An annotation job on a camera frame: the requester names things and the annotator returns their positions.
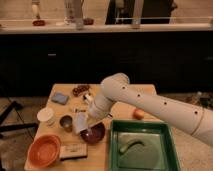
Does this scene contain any grey-blue towel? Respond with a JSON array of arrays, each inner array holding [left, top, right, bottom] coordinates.
[[74, 113, 89, 134]]

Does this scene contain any green plastic tray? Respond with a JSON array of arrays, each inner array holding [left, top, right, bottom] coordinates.
[[108, 120, 181, 171]]

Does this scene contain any metal cup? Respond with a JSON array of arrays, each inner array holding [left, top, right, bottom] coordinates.
[[60, 115, 73, 132]]

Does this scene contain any orange bowl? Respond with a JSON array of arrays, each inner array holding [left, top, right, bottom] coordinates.
[[28, 135, 61, 168]]

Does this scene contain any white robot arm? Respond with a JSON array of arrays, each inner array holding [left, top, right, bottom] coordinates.
[[89, 73, 213, 147]]

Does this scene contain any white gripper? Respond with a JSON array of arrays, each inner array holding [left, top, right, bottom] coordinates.
[[88, 93, 115, 120]]

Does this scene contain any purple bowl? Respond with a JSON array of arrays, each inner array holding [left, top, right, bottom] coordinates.
[[80, 123, 105, 145]]

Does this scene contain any white cup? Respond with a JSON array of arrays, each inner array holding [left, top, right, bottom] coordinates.
[[37, 107, 55, 126]]

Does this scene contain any blue sponge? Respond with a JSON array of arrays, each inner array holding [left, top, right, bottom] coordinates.
[[51, 92, 69, 105]]

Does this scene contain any red-orange apple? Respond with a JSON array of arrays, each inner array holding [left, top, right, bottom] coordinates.
[[132, 108, 145, 120]]

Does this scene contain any bunch of red grapes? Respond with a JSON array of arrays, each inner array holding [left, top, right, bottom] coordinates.
[[72, 84, 90, 97]]

